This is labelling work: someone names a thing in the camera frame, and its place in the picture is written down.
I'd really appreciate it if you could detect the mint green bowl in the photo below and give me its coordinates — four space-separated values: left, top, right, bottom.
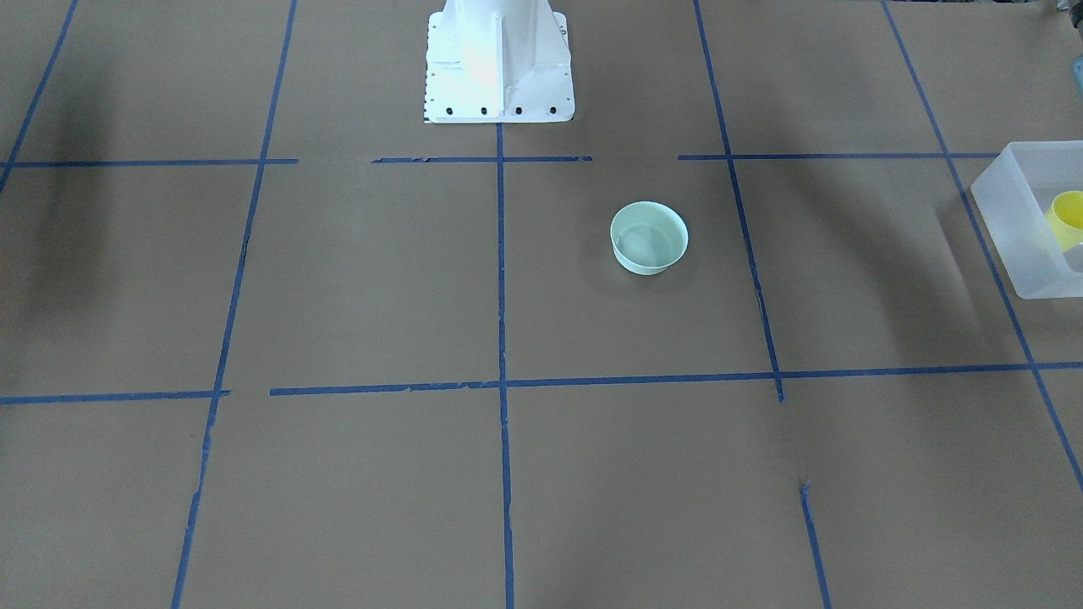
608 200 690 275

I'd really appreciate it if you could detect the yellow plastic cup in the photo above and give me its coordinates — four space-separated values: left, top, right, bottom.
1045 190 1082 252

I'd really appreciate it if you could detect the translucent plastic bin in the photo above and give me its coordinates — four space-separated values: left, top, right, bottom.
970 141 1082 299

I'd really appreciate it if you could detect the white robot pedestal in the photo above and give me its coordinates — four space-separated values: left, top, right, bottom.
423 1 576 124

